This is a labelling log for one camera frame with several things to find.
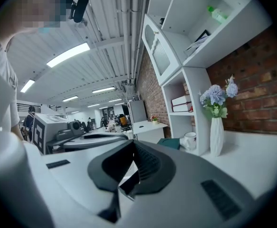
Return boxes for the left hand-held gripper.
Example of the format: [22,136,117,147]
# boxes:
[32,114,129,156]

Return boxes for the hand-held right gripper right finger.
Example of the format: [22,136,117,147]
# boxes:
[120,139,256,228]

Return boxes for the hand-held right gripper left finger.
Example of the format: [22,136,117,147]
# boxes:
[41,138,136,224]

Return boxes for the dark teal box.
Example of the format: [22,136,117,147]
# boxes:
[157,138,181,151]

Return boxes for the person's left forearm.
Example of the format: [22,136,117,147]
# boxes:
[11,123,26,142]

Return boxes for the orange black office chair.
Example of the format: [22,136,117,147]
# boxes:
[118,114,131,131]

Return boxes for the white mug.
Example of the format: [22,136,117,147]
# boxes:
[182,131,197,151]

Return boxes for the grey metal cabinet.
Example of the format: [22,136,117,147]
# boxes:
[128,100,148,124]

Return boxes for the long ceiling light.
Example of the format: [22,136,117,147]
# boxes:
[62,95,79,103]
[19,79,36,94]
[46,42,91,68]
[92,86,116,94]

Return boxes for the white side table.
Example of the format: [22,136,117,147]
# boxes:
[132,120,169,144]

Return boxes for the white ribbed vase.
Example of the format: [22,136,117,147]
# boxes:
[209,117,225,158]

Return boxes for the stack of red books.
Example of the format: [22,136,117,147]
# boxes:
[172,103,193,113]

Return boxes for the white desk with drawers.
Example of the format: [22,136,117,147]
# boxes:
[119,129,277,199]

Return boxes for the red hardcover book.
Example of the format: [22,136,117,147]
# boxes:
[171,95,193,106]

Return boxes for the blue artificial flowers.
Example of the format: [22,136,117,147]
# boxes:
[198,75,239,119]

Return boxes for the white glass cabinet door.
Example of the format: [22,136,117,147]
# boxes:
[142,14,184,86]

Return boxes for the person's white t-shirt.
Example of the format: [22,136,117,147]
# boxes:
[0,29,56,228]

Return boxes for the blue white papers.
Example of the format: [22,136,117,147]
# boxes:
[184,36,209,57]

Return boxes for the white shelf unit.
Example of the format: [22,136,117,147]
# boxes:
[142,0,273,157]

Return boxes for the person's head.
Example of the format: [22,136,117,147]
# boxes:
[0,0,69,34]

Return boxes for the green plastic bottle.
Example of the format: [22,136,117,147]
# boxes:
[207,5,229,24]

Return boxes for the left hand-held gripper grey camera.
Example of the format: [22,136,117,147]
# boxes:
[55,120,85,142]

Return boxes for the black head camera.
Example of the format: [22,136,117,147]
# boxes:
[69,0,90,24]

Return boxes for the black picture frame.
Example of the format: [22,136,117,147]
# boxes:
[195,29,212,45]

